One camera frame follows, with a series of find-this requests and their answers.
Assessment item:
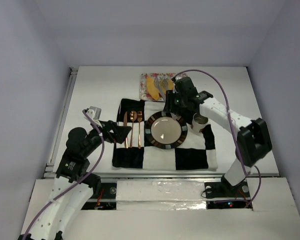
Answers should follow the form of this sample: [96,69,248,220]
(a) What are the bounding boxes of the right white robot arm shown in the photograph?
[164,77,273,199]

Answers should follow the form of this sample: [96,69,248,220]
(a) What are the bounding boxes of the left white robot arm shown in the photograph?
[19,120,132,240]

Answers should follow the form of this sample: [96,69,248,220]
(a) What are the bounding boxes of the round brown bread piece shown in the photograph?
[160,78,174,91]

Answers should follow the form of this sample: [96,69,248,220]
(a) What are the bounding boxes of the copper knife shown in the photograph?
[123,111,129,149]

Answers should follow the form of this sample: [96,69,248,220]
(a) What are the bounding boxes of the metal cup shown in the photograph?
[191,113,209,133]

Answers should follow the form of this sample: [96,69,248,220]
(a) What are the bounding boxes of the copper spoon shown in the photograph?
[129,110,137,148]

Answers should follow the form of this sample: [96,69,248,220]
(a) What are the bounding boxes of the copper fork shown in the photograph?
[137,110,143,149]

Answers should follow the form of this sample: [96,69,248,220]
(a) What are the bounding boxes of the dark rimmed ceramic plate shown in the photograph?
[144,111,188,150]

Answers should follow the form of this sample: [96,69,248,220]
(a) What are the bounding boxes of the floral rectangular tray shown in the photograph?
[139,72,175,102]

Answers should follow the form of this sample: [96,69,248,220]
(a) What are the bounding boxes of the black white checkered placemat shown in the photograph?
[112,98,218,171]

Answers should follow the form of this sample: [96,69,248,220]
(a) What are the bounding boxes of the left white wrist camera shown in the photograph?
[86,106,102,122]

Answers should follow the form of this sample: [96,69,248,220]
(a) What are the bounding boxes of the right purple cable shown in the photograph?
[172,69,262,208]

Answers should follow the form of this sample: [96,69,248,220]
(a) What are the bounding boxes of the purple cable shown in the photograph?
[172,69,262,208]
[22,108,106,238]

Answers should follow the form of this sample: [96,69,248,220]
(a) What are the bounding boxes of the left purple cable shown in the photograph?
[22,108,106,238]

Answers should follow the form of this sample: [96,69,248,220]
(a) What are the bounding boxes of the aluminium frame rail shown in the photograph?
[42,66,79,179]

